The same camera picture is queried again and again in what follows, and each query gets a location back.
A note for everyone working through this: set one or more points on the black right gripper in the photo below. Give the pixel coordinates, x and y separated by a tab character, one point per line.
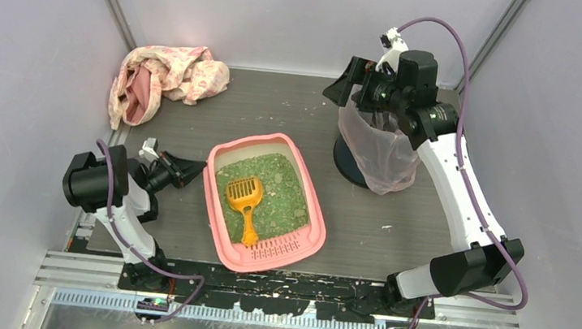
361	84

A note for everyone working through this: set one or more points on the dark round trash bin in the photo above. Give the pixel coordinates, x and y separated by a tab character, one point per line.
346	164

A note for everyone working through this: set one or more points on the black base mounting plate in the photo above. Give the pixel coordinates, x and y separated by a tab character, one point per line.
333	298

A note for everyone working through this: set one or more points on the pink plastic trash bag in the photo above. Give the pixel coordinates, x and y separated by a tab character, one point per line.
383	154

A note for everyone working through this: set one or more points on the pink litter box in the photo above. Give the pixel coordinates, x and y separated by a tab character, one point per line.
278	251

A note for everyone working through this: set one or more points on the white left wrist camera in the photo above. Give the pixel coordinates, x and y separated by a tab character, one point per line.
148	150

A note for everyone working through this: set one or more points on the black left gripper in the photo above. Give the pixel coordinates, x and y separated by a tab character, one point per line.
172	171

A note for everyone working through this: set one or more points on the aluminium front rail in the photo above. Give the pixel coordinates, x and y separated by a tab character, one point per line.
85	291

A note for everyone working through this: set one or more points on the orange litter scoop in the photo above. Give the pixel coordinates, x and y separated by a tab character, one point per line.
244	195

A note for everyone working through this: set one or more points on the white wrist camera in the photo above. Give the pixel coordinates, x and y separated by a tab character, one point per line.
148	150
393	46

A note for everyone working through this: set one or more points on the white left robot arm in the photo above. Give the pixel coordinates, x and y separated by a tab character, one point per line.
120	193

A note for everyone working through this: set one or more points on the pink floral cloth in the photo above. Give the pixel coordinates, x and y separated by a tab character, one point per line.
151	73

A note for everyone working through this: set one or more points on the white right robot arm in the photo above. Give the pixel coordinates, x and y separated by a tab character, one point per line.
483	254

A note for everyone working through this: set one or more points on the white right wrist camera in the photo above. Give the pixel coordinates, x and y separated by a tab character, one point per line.
393	46

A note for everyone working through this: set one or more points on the green cat litter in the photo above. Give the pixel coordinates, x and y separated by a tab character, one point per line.
283	208

